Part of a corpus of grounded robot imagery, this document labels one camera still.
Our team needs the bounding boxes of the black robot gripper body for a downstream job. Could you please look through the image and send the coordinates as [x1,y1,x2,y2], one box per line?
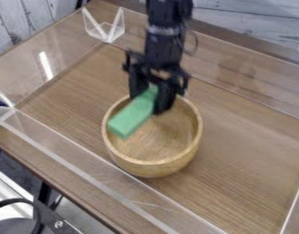
[121,26,189,90]

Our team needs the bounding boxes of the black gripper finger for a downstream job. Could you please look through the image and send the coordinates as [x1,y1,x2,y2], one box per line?
[128,65,149,99]
[152,78,185,115]

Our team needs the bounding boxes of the green rectangular block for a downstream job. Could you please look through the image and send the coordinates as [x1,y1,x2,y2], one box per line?
[107,86,157,139]

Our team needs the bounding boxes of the brown wooden bowl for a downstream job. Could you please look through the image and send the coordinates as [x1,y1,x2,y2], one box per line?
[101,96,203,178]

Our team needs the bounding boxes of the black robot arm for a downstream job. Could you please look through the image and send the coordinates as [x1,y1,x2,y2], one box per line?
[121,0,192,115]

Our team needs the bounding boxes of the black table leg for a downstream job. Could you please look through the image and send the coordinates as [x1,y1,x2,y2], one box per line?
[37,182,50,206]

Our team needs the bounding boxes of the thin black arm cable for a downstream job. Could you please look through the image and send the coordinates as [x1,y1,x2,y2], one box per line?
[181,28,200,58]

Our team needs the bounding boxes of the clear acrylic tray enclosure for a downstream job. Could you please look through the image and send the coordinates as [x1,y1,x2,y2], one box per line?
[0,2,299,234]

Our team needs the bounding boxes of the black metal base plate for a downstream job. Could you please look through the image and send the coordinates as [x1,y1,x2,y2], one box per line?
[32,208,83,234]

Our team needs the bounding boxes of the black cable loop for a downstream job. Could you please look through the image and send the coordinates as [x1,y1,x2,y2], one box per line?
[0,197,49,234]

